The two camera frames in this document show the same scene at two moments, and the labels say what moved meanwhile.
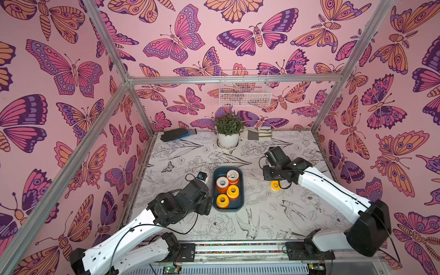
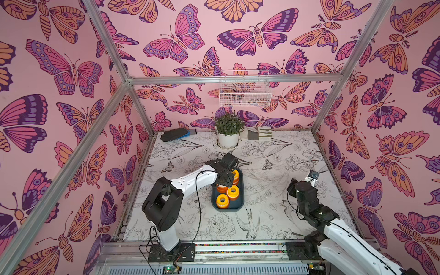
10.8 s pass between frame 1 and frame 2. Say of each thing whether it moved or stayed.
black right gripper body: moved
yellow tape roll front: stayed
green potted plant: stayed
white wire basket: stayed
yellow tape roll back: moved
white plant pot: stayed
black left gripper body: moved
